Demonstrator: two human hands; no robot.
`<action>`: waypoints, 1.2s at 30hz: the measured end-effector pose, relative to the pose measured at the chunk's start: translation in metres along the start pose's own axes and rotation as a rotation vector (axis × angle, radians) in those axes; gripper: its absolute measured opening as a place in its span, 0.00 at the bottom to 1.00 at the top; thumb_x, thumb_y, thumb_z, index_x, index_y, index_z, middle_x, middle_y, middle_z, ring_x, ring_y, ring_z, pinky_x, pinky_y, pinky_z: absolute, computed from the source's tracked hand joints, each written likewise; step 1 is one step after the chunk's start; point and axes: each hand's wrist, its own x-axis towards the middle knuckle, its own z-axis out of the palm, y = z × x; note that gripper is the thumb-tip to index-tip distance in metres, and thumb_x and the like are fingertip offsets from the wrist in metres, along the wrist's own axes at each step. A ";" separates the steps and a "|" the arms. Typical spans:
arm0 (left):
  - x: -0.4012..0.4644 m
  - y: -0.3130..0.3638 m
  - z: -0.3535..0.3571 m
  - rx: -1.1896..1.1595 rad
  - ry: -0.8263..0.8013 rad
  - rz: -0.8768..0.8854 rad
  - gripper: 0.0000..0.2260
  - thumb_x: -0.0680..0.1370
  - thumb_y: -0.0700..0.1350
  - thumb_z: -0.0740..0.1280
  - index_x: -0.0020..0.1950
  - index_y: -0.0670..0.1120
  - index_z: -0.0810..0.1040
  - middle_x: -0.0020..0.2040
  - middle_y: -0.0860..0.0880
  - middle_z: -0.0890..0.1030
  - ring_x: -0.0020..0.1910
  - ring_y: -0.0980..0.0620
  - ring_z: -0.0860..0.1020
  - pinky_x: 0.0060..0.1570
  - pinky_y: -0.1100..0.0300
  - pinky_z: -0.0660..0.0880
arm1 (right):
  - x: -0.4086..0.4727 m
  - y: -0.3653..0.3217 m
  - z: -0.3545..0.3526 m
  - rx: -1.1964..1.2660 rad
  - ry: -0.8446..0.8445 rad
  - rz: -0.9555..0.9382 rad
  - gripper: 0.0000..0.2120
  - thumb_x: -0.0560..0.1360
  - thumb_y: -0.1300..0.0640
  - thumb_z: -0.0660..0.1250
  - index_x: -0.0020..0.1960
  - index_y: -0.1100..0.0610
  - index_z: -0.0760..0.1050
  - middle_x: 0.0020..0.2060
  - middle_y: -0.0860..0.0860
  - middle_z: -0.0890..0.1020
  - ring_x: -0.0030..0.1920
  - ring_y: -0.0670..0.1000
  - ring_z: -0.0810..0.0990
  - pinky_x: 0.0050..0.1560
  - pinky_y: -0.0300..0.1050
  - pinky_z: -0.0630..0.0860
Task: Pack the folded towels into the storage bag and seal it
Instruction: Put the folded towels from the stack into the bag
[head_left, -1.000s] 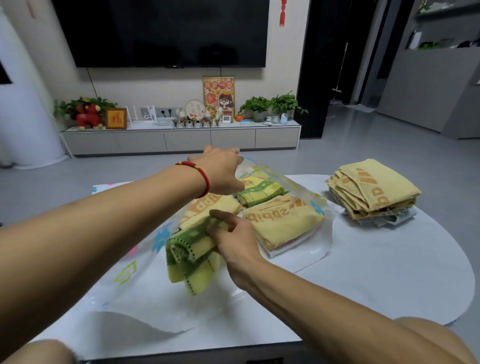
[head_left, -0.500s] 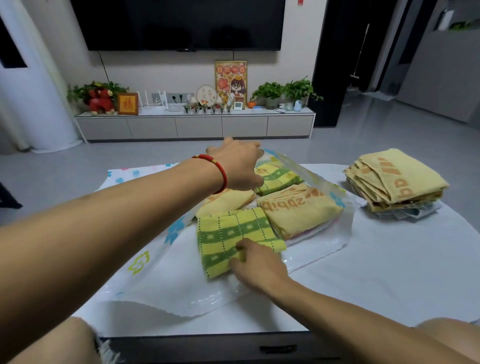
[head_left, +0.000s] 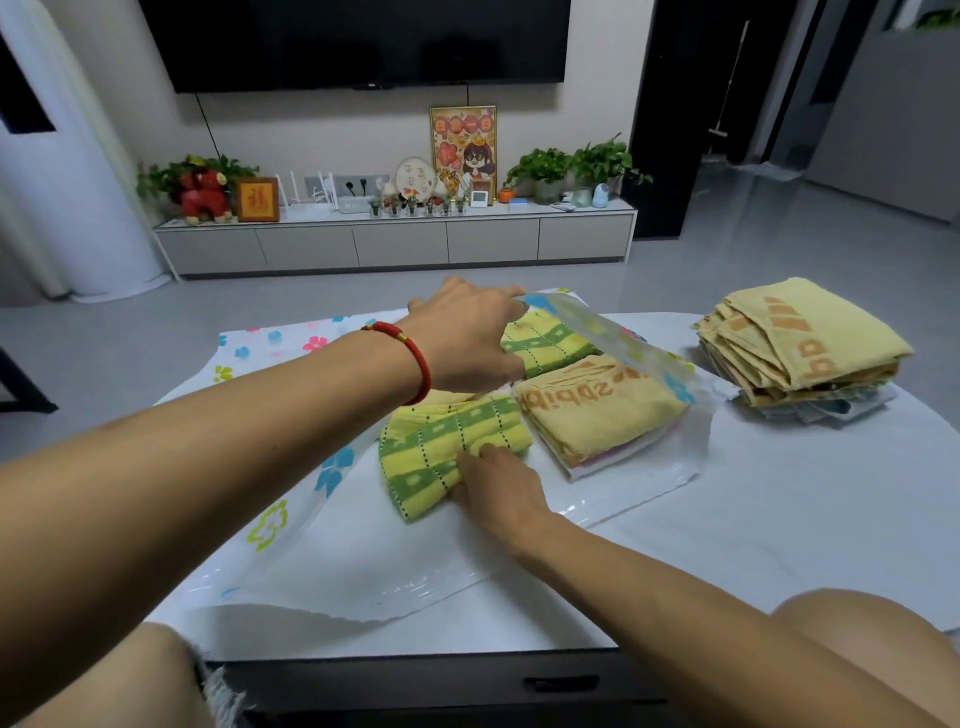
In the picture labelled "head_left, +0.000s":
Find person's left hand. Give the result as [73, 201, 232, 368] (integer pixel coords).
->
[395, 276, 530, 395]

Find person's right hand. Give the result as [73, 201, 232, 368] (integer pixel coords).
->
[448, 442, 561, 557]

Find green yellow striped towel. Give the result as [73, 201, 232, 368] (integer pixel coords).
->
[498, 307, 602, 381]
[378, 393, 535, 524]

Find clear flower-print plastic bag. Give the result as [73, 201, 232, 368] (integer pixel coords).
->
[146, 288, 740, 625]

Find person's left forearm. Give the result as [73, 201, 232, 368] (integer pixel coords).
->
[0, 328, 423, 723]

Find person's right forearm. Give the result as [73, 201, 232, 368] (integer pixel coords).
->
[517, 516, 960, 728]

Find grey low media cabinet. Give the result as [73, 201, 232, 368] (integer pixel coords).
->
[153, 196, 639, 281]

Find leafy plant in grey pot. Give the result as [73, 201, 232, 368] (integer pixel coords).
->
[507, 147, 576, 206]

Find yellow towel with orange print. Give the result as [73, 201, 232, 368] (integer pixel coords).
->
[513, 354, 692, 468]

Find framed cartoon poster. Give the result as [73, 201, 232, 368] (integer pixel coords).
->
[428, 105, 499, 206]

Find pink folded towel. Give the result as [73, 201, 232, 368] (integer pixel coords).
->
[558, 421, 690, 483]

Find leafy plant in white pot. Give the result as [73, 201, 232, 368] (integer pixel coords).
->
[569, 134, 654, 198]

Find white router with antennas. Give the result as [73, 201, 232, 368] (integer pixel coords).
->
[273, 170, 340, 219]

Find dark table drawer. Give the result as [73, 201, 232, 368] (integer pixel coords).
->
[204, 648, 680, 728]

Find small gold framed picture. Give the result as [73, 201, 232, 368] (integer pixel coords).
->
[234, 177, 282, 224]

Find red plush toy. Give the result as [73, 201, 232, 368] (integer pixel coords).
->
[177, 168, 236, 226]

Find stack of folded towels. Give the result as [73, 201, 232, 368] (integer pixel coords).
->
[690, 276, 915, 426]

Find frayed denim shorts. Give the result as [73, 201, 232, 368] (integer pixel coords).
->
[193, 651, 250, 728]

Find trailing green potted plant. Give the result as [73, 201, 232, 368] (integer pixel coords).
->
[136, 154, 261, 205]

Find white standing air conditioner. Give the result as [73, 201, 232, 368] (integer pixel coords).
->
[0, 0, 173, 305]

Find grey tall cabinet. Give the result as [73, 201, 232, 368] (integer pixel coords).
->
[804, 25, 960, 224]

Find person's right leg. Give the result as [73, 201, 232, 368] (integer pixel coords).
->
[771, 588, 960, 728]

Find black furniture leg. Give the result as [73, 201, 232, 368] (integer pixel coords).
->
[0, 348, 60, 416]

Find red cord bracelet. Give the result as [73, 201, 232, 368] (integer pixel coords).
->
[360, 321, 433, 407]

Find white wall socket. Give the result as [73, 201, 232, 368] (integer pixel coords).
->
[333, 174, 392, 199]

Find black wall television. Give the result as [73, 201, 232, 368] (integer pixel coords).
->
[138, 0, 572, 95]

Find white long-handled mop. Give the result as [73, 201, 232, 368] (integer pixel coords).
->
[707, 18, 752, 141]

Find black television cable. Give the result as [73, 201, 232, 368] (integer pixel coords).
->
[193, 93, 224, 163]

